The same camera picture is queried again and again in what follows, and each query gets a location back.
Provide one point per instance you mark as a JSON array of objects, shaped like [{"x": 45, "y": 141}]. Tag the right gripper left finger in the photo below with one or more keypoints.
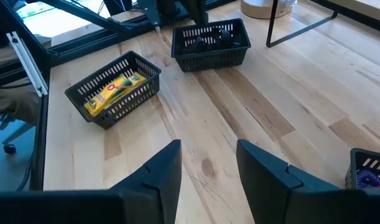
[{"x": 158, "y": 193}]

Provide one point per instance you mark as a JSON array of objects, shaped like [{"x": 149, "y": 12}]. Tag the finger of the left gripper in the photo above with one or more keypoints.
[
  {"x": 203, "y": 11},
  {"x": 191, "y": 7}
]

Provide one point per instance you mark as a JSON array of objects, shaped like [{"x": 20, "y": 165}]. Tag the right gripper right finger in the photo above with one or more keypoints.
[{"x": 270, "y": 193}]

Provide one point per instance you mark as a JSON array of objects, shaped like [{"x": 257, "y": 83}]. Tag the black binder clip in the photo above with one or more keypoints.
[
  {"x": 197, "y": 46},
  {"x": 222, "y": 39}
]

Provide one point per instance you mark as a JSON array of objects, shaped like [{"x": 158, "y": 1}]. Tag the beige package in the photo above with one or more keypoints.
[{"x": 132, "y": 81}]

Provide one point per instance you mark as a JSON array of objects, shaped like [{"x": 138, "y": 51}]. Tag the black slotted plastic basket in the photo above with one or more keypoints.
[
  {"x": 353, "y": 161},
  {"x": 208, "y": 63},
  {"x": 109, "y": 124}
]

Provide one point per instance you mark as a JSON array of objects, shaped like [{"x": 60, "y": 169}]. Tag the yellow crayon box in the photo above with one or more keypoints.
[{"x": 99, "y": 104}]

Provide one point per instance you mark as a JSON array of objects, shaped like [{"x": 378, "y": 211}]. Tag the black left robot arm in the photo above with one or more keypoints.
[{"x": 118, "y": 6}]

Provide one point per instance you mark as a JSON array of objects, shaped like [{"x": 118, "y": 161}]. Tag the office chair base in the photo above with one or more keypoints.
[{"x": 9, "y": 149}]

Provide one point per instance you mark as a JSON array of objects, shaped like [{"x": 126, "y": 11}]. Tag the white box with print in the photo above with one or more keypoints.
[{"x": 71, "y": 21}]

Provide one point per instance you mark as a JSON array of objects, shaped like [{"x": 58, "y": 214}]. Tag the wooden shelf riser black legs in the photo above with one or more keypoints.
[{"x": 370, "y": 6}]

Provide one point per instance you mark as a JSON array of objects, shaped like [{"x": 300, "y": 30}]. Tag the silver aluminium rail bracket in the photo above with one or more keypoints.
[{"x": 28, "y": 65}]

